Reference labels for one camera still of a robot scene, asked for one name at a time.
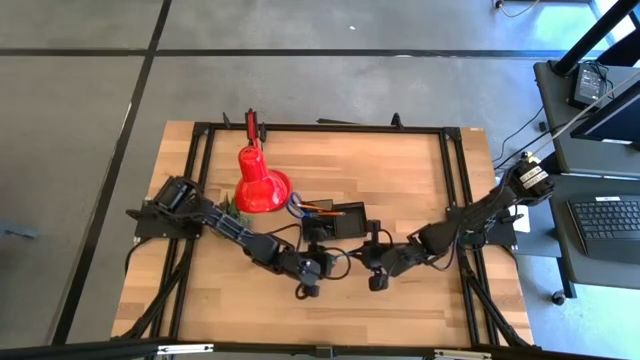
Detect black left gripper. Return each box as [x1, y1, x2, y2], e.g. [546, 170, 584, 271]
[278, 238, 344, 300]

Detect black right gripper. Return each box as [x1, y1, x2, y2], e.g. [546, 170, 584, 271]
[347, 218, 407, 293]

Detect black mesh desk organizer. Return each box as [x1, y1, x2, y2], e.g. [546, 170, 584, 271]
[301, 198, 370, 242]

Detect blue-handled scissors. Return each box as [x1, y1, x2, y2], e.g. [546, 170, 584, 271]
[286, 191, 314, 220]

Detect red desk lamp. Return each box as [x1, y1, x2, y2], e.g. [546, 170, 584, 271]
[233, 108, 294, 215]

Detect potted succulent plant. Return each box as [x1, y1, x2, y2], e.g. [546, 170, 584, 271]
[218, 194, 255, 229]

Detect white paper sheet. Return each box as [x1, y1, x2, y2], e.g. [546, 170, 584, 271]
[513, 204, 532, 234]

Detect dark grey keyboard shelf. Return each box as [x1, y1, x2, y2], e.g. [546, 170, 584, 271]
[543, 173, 640, 292]

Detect dark grey desk top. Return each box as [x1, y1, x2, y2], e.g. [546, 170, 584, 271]
[532, 59, 640, 180]

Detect black keyboard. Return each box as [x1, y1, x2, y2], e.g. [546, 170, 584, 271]
[566, 194, 640, 265]

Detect black gantry beam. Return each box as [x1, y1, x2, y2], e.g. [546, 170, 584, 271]
[0, 338, 640, 360]

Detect black power adapter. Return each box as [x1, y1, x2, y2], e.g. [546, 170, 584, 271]
[568, 62, 610, 110]

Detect black monitor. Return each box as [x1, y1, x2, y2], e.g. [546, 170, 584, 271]
[569, 78, 640, 147]

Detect grey chair base leg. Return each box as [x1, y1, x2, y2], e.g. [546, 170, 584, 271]
[0, 219, 40, 241]

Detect black metal pole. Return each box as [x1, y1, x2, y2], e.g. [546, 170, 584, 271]
[552, 0, 640, 77]

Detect black aluminium table frame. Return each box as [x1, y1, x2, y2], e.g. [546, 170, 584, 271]
[110, 112, 535, 351]

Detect white cable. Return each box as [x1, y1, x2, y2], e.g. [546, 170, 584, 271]
[532, 71, 640, 157]

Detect orange floor cable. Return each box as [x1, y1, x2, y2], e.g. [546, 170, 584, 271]
[494, 0, 542, 19]

